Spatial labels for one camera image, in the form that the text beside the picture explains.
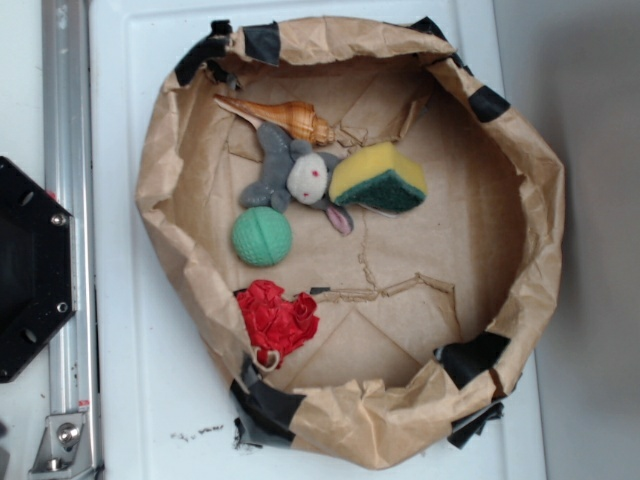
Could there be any gray plush rabbit toy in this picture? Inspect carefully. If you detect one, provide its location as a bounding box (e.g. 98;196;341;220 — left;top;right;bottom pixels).
240;122;354;235

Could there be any green dimpled ball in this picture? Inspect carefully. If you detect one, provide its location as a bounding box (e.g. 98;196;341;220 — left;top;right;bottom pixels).
231;207;293;267

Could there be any yellow green sponge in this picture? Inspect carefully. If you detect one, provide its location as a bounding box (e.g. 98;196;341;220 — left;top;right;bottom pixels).
328;142;428;213

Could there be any red crumpled paper flower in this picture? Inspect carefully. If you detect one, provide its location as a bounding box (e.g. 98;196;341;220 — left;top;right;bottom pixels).
236;280;319;371

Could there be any brown paper bag bin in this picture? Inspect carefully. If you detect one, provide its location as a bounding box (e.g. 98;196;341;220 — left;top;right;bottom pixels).
136;17;565;469

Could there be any orange spiral seashell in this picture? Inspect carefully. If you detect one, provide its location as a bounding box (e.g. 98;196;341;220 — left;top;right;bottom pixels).
214;94;336;146

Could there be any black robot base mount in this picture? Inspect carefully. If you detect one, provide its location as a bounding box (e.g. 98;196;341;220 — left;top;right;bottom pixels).
1;157;75;384

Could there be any aluminium extrusion rail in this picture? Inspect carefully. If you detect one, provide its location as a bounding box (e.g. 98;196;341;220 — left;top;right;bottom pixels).
41;1;105;479

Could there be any metal corner bracket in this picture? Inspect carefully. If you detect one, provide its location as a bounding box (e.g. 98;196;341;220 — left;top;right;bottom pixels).
28;412;92;479

